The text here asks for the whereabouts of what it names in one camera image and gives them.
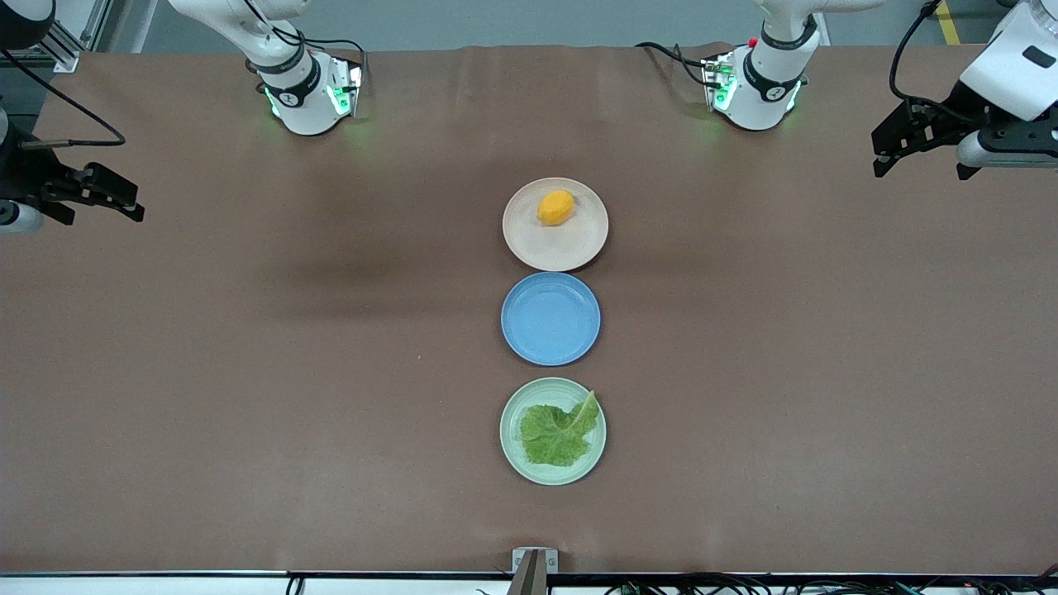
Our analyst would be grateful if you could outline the yellow lemon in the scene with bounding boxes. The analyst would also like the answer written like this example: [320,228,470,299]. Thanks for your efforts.
[536,190,575,226]

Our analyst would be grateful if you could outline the green lettuce leaf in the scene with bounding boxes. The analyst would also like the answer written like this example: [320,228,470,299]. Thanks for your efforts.
[519,391,600,467]

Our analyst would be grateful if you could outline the brown table cloth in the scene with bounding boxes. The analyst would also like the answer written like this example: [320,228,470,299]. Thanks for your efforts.
[0,43,1058,576]

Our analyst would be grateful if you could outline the beige round plate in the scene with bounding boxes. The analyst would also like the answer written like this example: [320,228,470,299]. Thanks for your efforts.
[503,178,609,272]

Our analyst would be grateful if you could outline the blue round plate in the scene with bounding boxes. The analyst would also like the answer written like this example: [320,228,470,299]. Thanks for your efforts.
[501,273,602,366]

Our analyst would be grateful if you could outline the pale green round plate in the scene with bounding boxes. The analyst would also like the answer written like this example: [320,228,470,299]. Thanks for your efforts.
[500,378,607,486]

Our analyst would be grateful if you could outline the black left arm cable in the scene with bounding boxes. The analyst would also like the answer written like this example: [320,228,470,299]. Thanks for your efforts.
[889,0,960,112]

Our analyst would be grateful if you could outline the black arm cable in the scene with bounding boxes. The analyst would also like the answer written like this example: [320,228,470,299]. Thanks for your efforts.
[0,50,126,148]
[889,0,960,112]

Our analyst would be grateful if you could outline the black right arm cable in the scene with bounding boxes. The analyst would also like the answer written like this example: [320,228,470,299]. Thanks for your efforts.
[0,50,126,148]

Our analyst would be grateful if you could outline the aluminium frame profile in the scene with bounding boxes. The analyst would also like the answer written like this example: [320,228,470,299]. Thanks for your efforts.
[45,0,112,73]

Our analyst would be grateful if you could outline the black left base cable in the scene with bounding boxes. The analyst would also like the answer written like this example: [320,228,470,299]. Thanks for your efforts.
[635,41,713,88]

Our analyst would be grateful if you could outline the black base cable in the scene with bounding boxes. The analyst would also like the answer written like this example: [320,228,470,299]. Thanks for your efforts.
[241,0,369,79]
[635,41,713,88]

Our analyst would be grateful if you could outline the black right base cable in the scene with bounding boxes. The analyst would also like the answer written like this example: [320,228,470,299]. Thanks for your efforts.
[241,0,369,79]

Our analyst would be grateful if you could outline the white table edge rail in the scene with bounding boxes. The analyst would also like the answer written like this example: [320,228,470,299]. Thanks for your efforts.
[0,572,1058,595]

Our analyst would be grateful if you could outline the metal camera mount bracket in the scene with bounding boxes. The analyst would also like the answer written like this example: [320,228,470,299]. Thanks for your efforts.
[512,548,559,595]

